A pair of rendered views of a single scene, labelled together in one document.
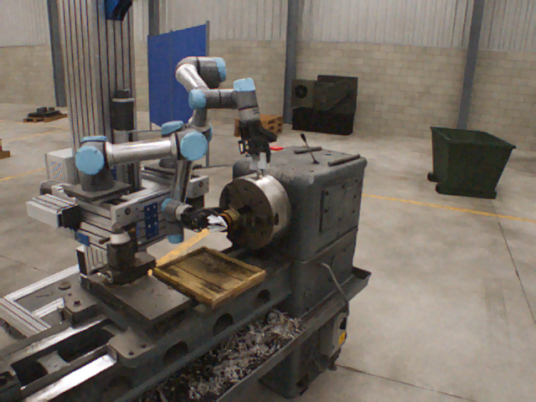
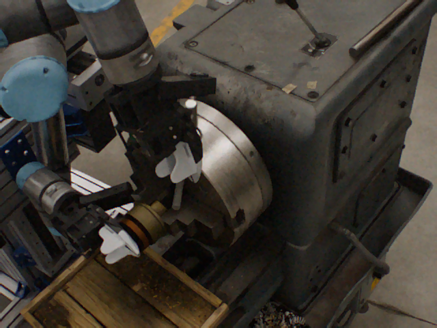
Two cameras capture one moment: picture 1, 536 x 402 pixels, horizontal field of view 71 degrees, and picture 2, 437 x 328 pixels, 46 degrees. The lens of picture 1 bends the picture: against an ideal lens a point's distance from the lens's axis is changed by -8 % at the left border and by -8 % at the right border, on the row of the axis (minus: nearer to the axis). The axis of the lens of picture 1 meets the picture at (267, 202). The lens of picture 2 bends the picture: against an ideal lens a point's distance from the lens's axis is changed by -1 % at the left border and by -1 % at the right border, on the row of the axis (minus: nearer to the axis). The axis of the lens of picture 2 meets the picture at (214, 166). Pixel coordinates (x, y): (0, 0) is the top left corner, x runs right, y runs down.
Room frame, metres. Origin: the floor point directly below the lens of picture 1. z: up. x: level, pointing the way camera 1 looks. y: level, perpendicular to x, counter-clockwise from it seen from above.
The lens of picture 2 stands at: (0.94, -0.11, 1.92)
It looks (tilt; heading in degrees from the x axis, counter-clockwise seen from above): 47 degrees down; 10
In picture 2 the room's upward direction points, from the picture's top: 9 degrees counter-clockwise
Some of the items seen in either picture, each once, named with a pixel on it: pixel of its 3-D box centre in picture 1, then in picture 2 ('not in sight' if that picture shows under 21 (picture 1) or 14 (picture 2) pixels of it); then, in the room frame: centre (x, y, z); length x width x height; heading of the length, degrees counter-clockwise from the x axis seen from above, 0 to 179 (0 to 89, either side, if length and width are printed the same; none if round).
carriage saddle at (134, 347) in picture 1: (125, 310); not in sight; (1.14, 0.47, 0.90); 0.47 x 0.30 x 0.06; 52
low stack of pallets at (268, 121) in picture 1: (259, 126); not in sight; (10.01, 0.27, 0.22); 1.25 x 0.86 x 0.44; 161
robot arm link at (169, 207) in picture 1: (174, 209); (42, 186); (1.66, 0.41, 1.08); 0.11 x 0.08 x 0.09; 51
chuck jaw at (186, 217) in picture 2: (257, 219); (201, 219); (1.55, 0.04, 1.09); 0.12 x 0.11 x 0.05; 52
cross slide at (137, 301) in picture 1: (132, 291); not in sight; (1.19, 0.46, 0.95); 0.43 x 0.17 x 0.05; 52
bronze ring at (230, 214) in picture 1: (229, 220); (145, 223); (1.55, 0.15, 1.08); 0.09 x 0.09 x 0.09; 52
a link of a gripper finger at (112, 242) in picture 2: (215, 221); (115, 243); (1.49, 0.20, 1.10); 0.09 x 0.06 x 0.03; 51
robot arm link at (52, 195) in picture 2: (185, 212); (61, 201); (1.61, 0.35, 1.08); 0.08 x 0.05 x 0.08; 141
